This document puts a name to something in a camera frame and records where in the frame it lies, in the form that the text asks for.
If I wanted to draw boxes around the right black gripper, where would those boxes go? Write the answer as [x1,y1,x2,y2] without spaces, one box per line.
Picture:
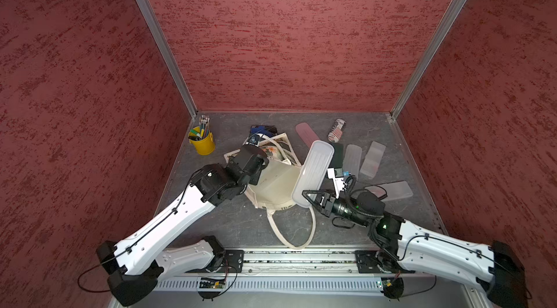
[302,188,371,228]

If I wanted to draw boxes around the flag pattern can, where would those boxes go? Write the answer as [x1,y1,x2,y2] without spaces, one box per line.
[328,119,346,143]

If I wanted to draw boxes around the left corner aluminium post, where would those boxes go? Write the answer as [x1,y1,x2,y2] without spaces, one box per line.
[135,0,198,119]

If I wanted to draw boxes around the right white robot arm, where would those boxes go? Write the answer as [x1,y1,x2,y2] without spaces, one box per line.
[302,190,531,307]

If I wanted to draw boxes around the corner aluminium post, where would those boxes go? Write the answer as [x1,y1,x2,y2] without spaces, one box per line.
[135,0,198,119]
[390,0,467,123]

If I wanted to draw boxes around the green pencil case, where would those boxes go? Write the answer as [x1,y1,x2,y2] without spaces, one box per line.
[329,143,344,169]

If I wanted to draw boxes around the floral canvas tote bag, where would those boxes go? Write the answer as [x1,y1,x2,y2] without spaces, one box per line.
[245,133,316,251]

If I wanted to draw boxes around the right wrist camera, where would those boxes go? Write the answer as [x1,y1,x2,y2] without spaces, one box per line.
[327,168,350,198]

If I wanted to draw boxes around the pink pencil case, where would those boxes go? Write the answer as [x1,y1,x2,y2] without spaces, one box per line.
[295,122,319,148]

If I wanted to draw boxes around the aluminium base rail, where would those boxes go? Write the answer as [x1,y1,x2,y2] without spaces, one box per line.
[108,244,484,308]

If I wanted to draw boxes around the blue black stapler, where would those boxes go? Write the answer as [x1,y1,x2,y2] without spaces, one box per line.
[250,125,278,138]

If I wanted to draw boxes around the right corner aluminium post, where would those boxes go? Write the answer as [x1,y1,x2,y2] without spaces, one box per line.
[390,0,467,123]

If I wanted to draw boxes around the yellow pen cup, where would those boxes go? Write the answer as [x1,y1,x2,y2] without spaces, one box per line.
[188,115,216,156]

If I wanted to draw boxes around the clear ribbed pencil case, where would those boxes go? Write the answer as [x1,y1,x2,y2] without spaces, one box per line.
[342,144,363,178]

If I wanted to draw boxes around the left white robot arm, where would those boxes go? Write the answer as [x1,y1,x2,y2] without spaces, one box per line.
[97,144,269,307]

